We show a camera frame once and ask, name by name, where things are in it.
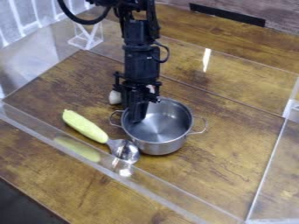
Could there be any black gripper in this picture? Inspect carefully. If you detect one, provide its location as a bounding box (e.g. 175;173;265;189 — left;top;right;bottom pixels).
114;45;163;123

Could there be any red and white mushroom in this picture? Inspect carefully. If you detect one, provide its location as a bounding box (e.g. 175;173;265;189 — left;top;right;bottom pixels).
108;85;155;105

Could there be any silver pot with handles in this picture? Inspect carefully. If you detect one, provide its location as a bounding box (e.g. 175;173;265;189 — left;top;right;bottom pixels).
108;97;209;156

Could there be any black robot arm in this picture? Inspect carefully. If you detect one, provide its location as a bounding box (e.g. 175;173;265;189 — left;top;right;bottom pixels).
114;0;162;123

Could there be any black strip on table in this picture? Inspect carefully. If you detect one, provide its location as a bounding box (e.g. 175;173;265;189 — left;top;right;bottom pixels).
190;3;267;27

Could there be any spoon with yellow handle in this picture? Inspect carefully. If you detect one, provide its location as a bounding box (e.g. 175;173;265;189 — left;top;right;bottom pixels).
62;109;140;164

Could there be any clear acrylic triangle bracket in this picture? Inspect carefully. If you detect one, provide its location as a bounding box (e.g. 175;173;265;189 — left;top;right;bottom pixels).
68;23;104;50

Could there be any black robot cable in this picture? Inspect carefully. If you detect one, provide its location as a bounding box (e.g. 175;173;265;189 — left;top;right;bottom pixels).
56;0;118;26

